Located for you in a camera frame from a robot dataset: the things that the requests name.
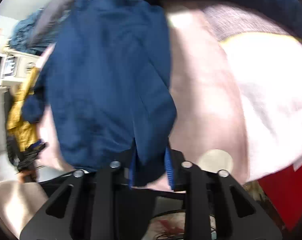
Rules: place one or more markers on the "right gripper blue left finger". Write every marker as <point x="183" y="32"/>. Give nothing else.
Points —
<point x="132" y="167"/>

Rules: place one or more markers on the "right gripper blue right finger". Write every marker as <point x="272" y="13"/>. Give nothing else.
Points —
<point x="169" y="167"/>

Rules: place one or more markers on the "navy blue puffer jacket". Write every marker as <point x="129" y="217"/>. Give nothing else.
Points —
<point x="107" y="81"/>

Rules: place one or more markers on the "gold satin jacket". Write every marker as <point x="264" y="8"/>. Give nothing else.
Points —
<point x="24" y="132"/>

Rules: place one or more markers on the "small digital display device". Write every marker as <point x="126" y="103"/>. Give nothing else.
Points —
<point x="11" y="65"/>

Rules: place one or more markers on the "pink polka dot bed sheet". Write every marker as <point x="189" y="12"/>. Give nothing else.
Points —
<point x="242" y="95"/>

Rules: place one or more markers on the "white bedside cabinet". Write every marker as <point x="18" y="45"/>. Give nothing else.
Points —
<point x="25" y="64"/>

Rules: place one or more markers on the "blue crumpled cloth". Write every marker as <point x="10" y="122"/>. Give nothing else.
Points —
<point x="21" y="34"/>

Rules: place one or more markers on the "red suitcase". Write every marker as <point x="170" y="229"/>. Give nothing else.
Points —
<point x="284" y="189"/>

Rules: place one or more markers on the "grey blue duvet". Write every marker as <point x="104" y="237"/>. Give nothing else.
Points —
<point x="49" y="18"/>

